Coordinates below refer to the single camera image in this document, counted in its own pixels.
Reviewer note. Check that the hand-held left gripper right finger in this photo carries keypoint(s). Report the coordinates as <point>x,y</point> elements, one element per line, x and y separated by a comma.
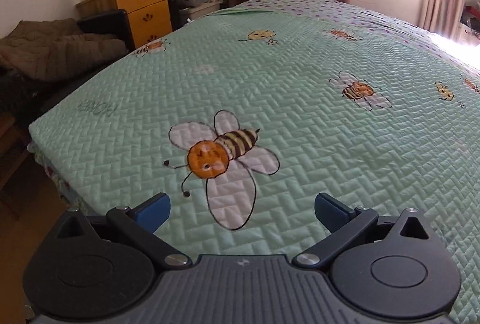
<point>330,211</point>

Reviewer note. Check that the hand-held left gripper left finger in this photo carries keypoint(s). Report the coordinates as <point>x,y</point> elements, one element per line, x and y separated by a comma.
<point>155,213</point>

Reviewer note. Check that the floral bed sheet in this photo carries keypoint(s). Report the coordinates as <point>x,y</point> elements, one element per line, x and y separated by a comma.
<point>60,181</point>

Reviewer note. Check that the green quilted bee bedspread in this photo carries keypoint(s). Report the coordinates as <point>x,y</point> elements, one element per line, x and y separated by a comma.
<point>300,58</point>

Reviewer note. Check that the black chair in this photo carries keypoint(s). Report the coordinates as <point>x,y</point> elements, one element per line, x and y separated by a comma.
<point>112,22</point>

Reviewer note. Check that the brown blanket on chair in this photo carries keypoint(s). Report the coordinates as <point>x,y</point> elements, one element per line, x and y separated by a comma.
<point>52,46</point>

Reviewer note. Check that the wooden desk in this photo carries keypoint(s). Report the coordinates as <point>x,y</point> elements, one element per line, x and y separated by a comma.
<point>146,1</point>

